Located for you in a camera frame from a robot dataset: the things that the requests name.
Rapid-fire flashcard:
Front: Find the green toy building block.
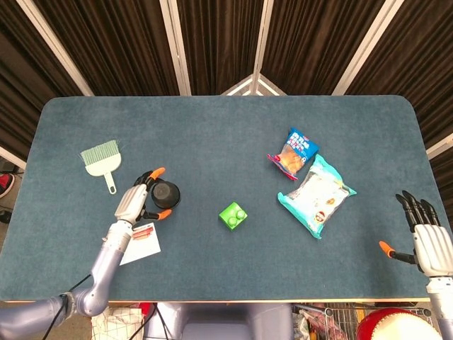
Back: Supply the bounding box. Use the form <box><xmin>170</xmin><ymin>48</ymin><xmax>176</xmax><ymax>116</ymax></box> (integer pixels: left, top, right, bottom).
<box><xmin>218</xmin><ymin>201</ymin><xmax>248</xmax><ymax>233</ymax></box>

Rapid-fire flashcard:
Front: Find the black round cup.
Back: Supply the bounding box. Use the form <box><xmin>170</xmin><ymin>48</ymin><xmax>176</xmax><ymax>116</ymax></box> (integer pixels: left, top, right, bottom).
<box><xmin>151</xmin><ymin>179</ymin><xmax>181</xmax><ymax>210</ymax></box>

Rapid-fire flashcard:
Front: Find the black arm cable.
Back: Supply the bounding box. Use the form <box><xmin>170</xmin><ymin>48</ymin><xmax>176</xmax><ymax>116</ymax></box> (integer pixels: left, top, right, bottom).
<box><xmin>42</xmin><ymin>273</ymin><xmax>92</xmax><ymax>340</ymax></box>

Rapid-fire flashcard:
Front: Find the dark brown curtain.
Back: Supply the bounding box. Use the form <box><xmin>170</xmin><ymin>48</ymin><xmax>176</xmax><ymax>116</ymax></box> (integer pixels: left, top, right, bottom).
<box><xmin>0</xmin><ymin>0</ymin><xmax>453</xmax><ymax>185</ymax></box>

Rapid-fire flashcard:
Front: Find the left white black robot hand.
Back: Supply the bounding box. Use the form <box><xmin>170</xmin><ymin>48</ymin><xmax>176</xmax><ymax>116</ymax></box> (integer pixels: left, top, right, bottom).
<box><xmin>113</xmin><ymin>167</ymin><xmax>173</xmax><ymax>226</ymax></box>

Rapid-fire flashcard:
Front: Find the metal wire basket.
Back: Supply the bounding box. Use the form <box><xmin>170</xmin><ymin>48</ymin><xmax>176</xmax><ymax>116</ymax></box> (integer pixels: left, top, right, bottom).
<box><xmin>292</xmin><ymin>302</ymin><xmax>433</xmax><ymax>340</ymax></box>

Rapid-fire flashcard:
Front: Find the blue snack bag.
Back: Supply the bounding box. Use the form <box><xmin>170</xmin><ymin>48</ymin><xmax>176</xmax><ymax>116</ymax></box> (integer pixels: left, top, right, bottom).
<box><xmin>266</xmin><ymin>127</ymin><xmax>321</xmax><ymax>182</ymax></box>

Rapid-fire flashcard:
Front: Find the white printed card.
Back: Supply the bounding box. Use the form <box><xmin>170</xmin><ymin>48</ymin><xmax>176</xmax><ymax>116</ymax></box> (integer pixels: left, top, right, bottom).
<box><xmin>119</xmin><ymin>221</ymin><xmax>162</xmax><ymax>266</ymax></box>

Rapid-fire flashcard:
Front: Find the white triangular frame base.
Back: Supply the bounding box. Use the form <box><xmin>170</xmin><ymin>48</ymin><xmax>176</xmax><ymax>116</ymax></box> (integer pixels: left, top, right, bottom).
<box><xmin>221</xmin><ymin>73</ymin><xmax>287</xmax><ymax>97</ymax></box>

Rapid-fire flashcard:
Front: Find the red black shoe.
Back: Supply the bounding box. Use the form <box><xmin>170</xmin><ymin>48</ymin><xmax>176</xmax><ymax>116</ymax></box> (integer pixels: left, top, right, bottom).
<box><xmin>0</xmin><ymin>172</ymin><xmax>16</xmax><ymax>199</ymax></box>

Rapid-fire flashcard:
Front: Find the teal white snack bag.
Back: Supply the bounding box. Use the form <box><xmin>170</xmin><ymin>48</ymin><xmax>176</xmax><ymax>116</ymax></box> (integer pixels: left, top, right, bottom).
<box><xmin>277</xmin><ymin>153</ymin><xmax>357</xmax><ymax>240</ymax></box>

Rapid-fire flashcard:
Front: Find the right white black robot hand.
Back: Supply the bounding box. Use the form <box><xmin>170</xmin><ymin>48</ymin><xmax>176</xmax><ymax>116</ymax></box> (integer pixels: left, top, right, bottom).
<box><xmin>378</xmin><ymin>190</ymin><xmax>453</xmax><ymax>278</ymax></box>

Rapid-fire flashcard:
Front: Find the blue felt table mat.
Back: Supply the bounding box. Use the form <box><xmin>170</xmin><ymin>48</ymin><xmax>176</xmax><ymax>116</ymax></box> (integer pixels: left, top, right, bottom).
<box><xmin>0</xmin><ymin>94</ymin><xmax>444</xmax><ymax>302</ymax></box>

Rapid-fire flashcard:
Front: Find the black cable under table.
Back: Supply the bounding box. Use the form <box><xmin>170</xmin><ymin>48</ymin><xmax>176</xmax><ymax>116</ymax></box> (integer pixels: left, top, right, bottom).
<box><xmin>130</xmin><ymin>302</ymin><xmax>169</xmax><ymax>340</ymax></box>

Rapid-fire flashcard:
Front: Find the pale green hand brush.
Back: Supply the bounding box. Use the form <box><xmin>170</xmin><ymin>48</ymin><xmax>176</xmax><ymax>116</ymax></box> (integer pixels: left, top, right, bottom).
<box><xmin>79</xmin><ymin>139</ymin><xmax>124</xmax><ymax>196</ymax></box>

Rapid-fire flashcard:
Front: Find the grey-blue robot torso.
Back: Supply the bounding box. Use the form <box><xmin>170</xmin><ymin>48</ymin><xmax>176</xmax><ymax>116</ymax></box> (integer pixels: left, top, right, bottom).
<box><xmin>143</xmin><ymin>301</ymin><xmax>294</xmax><ymax>340</ymax></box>

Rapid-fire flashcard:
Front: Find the white partition frame post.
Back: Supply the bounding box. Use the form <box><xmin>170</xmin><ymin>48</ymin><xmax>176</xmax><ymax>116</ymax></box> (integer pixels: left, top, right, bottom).
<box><xmin>331</xmin><ymin>0</ymin><xmax>405</xmax><ymax>96</ymax></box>
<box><xmin>251</xmin><ymin>0</ymin><xmax>275</xmax><ymax>96</ymax></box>
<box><xmin>159</xmin><ymin>0</ymin><xmax>193</xmax><ymax>96</ymax></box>
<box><xmin>0</xmin><ymin>146</ymin><xmax>28</xmax><ymax>170</ymax></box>
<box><xmin>16</xmin><ymin>0</ymin><xmax>95</xmax><ymax>97</ymax></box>
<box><xmin>425</xmin><ymin>132</ymin><xmax>453</xmax><ymax>159</ymax></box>

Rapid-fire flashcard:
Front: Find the white checked cloth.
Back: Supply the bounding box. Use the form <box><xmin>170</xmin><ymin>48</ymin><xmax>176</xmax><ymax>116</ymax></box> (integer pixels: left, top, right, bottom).
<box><xmin>91</xmin><ymin>306</ymin><xmax>144</xmax><ymax>340</ymax></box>

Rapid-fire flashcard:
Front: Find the red round drum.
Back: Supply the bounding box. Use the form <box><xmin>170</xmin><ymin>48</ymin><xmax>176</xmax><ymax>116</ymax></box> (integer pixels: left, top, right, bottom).
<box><xmin>355</xmin><ymin>307</ymin><xmax>443</xmax><ymax>340</ymax></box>

